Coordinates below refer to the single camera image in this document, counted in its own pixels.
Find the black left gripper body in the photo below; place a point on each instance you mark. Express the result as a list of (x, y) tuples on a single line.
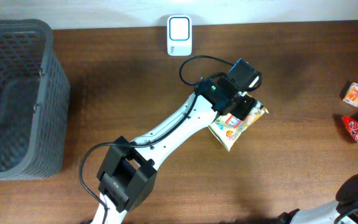
[(243, 102)]

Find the yellow snack bag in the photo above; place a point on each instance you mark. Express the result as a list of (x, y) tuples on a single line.
[(227, 128)]

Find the orange snack pack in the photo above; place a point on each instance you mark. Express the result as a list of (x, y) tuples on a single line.
[(351, 96)]

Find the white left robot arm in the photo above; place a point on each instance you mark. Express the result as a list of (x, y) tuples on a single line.
[(129, 169)]

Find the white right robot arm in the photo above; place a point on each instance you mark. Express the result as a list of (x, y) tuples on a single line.
[(342, 210)]

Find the white barcode scanner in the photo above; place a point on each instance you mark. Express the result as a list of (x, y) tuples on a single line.
[(179, 35)]

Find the grey plastic basket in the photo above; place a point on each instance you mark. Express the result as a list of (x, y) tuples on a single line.
[(34, 102)]

